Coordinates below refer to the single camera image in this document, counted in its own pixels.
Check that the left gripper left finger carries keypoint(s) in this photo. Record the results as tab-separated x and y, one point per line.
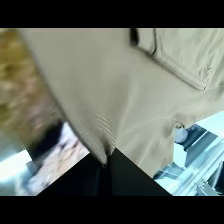
81	181

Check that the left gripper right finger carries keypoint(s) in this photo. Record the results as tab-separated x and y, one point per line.
130	180

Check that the brown shirt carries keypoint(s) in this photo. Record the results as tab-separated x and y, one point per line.
116	86

